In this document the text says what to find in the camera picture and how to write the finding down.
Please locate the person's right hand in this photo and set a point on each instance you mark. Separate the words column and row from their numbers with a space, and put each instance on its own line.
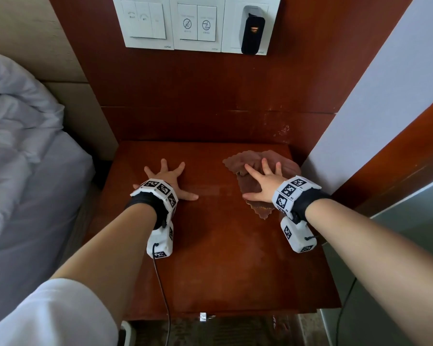
column 267, row 185

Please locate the person's left hand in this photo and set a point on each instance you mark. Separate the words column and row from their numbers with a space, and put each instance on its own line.
column 165, row 178

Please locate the person's left middle finger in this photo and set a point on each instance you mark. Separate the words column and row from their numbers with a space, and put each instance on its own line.
column 163, row 165

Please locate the person's right middle finger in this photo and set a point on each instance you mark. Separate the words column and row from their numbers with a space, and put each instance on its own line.
column 266, row 166

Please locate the person's left thumb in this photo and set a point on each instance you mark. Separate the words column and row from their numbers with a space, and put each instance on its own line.
column 188, row 196

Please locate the person's right thumb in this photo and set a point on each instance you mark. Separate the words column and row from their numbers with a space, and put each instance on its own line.
column 252, row 196

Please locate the brown cleaning cloth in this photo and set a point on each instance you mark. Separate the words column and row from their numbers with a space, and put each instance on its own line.
column 245, row 162

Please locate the person's left forearm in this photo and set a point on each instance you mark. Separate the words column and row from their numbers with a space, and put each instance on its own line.
column 104, row 255

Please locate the person's right forearm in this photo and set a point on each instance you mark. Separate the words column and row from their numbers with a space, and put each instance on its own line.
column 382, row 263

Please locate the white marker wristband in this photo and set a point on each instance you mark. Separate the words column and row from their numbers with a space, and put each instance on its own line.
column 292, row 190
column 158, row 189

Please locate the brown wooden nightstand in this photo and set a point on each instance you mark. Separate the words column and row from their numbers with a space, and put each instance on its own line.
column 220, row 255

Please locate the small metal drawer latch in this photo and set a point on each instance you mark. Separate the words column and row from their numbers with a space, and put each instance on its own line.
column 203, row 316

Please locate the white duvet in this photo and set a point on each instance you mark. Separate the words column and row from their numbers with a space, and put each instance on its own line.
column 18, row 140

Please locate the grey bed sheet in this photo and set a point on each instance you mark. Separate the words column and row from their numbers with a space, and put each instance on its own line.
column 32, row 263

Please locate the white socket panel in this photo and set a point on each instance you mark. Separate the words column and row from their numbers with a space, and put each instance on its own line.
column 231, row 25

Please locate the white shirt sleeve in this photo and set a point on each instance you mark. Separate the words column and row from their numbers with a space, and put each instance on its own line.
column 54, row 317

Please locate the beige padded headboard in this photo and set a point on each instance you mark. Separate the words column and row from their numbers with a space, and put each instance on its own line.
column 39, row 50

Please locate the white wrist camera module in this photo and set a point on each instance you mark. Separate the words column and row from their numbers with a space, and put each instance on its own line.
column 297, row 234
column 161, row 241

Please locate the white two-button switch panel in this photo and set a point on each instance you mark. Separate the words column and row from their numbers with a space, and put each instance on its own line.
column 197, row 23

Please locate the white three-button switch panel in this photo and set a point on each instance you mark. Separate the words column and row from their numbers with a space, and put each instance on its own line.
column 142, row 19

